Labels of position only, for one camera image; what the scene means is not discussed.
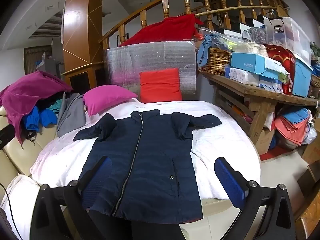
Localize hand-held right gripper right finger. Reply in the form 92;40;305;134
214;156;297;240

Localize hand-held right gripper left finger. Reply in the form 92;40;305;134
29;156;113;240

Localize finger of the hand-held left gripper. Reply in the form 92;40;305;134
0;124;16;153

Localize navy blue zip jacket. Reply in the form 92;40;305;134
72;109;222;223

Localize cream leather sofa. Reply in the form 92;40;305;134
0;105;58;188

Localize bright blue garment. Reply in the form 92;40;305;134
22;106;58;133

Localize magenta fleece blanket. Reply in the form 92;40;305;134
0;70;74;145

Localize white textured blanket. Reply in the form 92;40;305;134
6;98;262;240

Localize red floor mat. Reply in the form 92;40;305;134
260;146;303;162

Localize teal garment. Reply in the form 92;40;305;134
47;99;63;115

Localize grey garment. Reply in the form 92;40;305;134
56;92;87;138

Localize person's black pants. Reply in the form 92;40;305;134
87;209;187;240

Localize magenta pillow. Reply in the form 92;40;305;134
83;85;138;117

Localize stack of coral cloths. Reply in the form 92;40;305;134
274;115;312;147

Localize grey refrigerator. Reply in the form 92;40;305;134
36;55;62;79

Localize large cardboard box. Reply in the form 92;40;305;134
297;140;320;240

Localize wooden side table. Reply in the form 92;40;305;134
200;72;320;155

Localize white blue dotted box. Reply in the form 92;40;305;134
259;76;284;93

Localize white tissue pack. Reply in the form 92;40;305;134
224;65;260;87

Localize red pillow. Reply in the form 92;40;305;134
139;68;182;103

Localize blue tissue box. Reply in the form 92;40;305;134
230;52;283;80

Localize wicker basket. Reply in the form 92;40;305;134
197;47;233;77

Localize light blue plastic bin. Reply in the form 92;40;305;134
291;55;314;98

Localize silver foil insulation mat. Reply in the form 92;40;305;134
104;41;198;103

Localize wooden pillar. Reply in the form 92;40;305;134
61;0;107;93

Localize red gift box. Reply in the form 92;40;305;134
262;44;297;95

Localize blue cloth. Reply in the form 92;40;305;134
196;34;225;68

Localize patterned plastic bag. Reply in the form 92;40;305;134
242;27;268;47

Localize red cloth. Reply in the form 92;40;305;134
119;14;204;47

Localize clear plastic storage box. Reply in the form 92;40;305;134
265;17;313;63

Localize wooden stair railing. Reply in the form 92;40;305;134
99;0;288;50

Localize black cable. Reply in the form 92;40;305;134
0;182;22;240

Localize dark picture frame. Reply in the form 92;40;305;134
117;33;129;46

